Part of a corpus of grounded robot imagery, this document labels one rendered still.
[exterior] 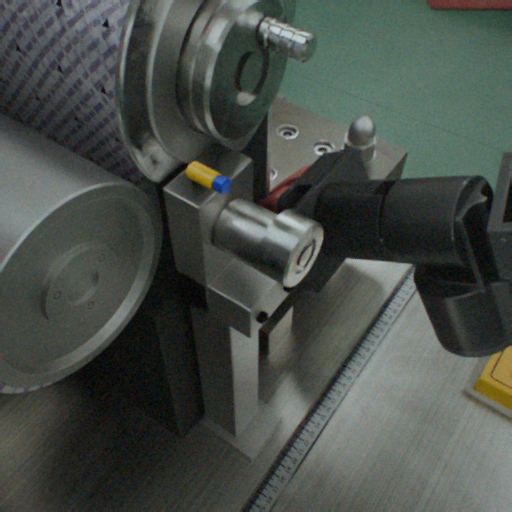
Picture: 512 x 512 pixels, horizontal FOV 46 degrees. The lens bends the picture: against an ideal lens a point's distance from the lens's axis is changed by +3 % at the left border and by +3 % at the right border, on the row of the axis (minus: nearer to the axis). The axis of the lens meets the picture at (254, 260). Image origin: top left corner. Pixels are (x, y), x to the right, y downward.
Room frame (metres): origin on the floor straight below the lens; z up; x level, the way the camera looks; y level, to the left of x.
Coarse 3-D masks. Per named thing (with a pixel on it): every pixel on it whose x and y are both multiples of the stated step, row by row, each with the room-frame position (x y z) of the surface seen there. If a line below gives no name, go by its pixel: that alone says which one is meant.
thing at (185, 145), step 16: (176, 0) 0.26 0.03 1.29; (192, 0) 0.27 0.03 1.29; (176, 16) 0.26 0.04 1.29; (192, 16) 0.27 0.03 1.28; (160, 32) 0.25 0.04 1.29; (176, 32) 0.26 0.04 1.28; (160, 48) 0.25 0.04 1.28; (176, 48) 0.25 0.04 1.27; (160, 64) 0.25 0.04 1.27; (176, 64) 0.25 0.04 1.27; (160, 80) 0.24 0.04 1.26; (160, 96) 0.24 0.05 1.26; (160, 112) 0.24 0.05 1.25; (176, 112) 0.25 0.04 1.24; (160, 128) 0.24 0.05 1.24; (176, 128) 0.25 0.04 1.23; (160, 144) 0.24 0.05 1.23; (176, 144) 0.25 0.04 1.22; (192, 144) 0.26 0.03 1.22; (208, 144) 0.27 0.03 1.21; (224, 144) 0.28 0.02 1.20; (176, 160) 0.25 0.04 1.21; (192, 160) 0.26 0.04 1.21
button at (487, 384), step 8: (504, 352) 0.30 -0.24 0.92; (488, 360) 0.30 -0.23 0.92; (496, 360) 0.29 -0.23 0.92; (504, 360) 0.29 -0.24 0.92; (488, 368) 0.28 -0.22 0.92; (496, 368) 0.28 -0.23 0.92; (504, 368) 0.28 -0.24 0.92; (480, 376) 0.28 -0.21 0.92; (488, 376) 0.28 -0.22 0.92; (496, 376) 0.28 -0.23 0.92; (504, 376) 0.28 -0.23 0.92; (480, 384) 0.27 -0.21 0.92; (488, 384) 0.27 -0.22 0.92; (496, 384) 0.27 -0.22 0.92; (504, 384) 0.27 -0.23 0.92; (480, 392) 0.27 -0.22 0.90; (488, 392) 0.27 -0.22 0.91; (496, 392) 0.26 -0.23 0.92; (504, 392) 0.26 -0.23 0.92; (496, 400) 0.26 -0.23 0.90; (504, 400) 0.26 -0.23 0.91
